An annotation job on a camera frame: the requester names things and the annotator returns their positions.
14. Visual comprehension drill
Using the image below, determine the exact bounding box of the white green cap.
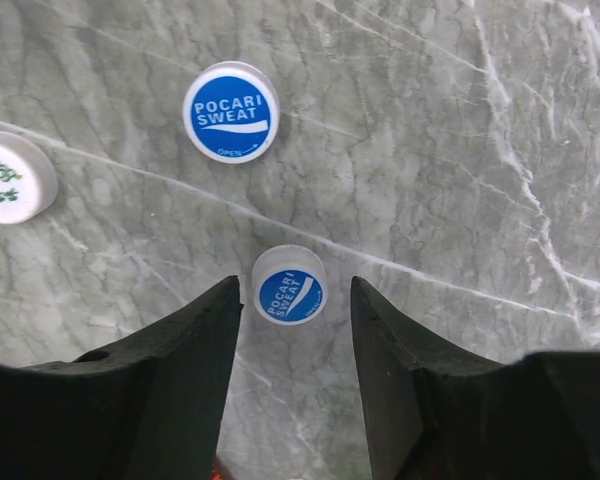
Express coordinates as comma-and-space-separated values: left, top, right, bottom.
0, 131, 59, 225

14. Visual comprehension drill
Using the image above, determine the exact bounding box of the blue Pocari cap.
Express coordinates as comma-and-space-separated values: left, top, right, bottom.
182, 61, 281, 165
251, 244, 328, 326

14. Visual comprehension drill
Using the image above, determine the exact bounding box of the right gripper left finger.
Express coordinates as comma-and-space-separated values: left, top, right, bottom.
0, 276, 242, 479

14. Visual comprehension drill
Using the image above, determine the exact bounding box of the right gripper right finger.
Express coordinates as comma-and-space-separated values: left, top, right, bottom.
350, 277, 600, 479

